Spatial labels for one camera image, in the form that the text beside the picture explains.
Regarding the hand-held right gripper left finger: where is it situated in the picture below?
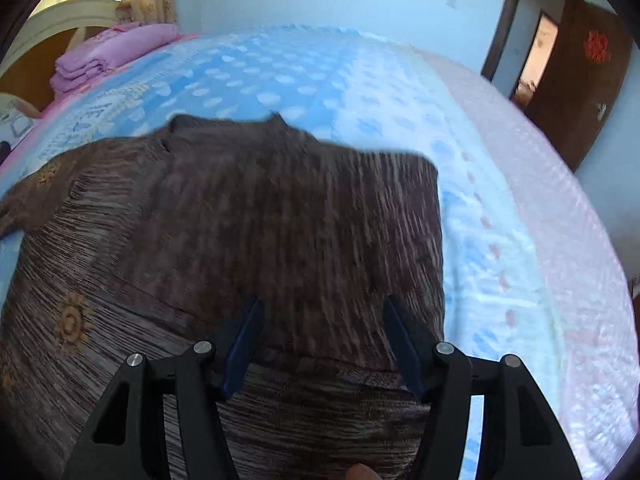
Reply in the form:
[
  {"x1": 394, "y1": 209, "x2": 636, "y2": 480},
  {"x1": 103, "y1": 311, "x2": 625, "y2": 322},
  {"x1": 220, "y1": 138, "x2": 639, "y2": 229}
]
[{"x1": 62, "y1": 296, "x2": 266, "y2": 480}]

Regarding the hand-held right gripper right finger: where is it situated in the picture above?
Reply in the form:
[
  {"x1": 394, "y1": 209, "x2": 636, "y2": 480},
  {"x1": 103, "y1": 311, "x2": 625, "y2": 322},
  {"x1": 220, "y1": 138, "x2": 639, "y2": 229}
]
[{"x1": 384, "y1": 297, "x2": 583, "y2": 480}]

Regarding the brown knit sweater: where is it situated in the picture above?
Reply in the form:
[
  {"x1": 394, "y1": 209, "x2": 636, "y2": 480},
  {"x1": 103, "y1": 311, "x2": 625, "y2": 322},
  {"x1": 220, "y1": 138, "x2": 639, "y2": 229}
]
[{"x1": 0, "y1": 112, "x2": 448, "y2": 480}]

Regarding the person's right hand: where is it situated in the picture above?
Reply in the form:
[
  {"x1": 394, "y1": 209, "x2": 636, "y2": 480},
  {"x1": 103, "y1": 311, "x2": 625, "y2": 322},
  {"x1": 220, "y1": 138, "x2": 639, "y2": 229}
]
[{"x1": 347, "y1": 462, "x2": 383, "y2": 480}]

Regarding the blue and pink patterned bedsheet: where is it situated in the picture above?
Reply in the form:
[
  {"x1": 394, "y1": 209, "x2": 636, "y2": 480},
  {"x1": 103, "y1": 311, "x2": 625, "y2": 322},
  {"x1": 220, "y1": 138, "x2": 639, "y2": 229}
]
[{"x1": 0, "y1": 25, "x2": 633, "y2": 480}]

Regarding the brown wooden door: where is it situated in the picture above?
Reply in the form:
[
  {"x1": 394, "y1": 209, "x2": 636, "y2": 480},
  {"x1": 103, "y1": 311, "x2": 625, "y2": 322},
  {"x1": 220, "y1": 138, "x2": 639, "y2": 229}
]
[{"x1": 525, "y1": 0, "x2": 636, "y2": 171}]

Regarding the white patterned pillow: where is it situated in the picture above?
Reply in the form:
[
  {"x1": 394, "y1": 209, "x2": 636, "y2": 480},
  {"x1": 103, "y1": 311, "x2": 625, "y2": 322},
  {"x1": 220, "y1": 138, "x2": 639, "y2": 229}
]
[{"x1": 0, "y1": 92, "x2": 43, "y2": 161}]

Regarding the folded pink blanket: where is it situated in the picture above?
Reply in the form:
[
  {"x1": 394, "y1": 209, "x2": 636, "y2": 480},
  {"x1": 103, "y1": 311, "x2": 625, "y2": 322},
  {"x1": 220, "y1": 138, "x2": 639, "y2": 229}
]
[{"x1": 50, "y1": 22, "x2": 181, "y2": 96}]

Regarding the red paper door decoration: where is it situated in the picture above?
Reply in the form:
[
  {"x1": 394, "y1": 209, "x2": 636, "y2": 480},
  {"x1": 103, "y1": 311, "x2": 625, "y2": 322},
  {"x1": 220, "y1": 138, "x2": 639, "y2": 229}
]
[{"x1": 582, "y1": 30, "x2": 613, "y2": 63}]

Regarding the cream wooden headboard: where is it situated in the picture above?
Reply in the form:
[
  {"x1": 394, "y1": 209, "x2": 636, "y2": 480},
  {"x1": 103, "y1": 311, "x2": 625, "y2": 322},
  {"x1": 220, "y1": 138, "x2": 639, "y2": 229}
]
[{"x1": 0, "y1": 0, "x2": 126, "y2": 111}]

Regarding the dark wooden door frame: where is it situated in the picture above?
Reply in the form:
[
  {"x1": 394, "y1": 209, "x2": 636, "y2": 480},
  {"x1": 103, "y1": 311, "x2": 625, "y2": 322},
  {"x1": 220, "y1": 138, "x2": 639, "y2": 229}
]
[{"x1": 481, "y1": 0, "x2": 521, "y2": 83}]

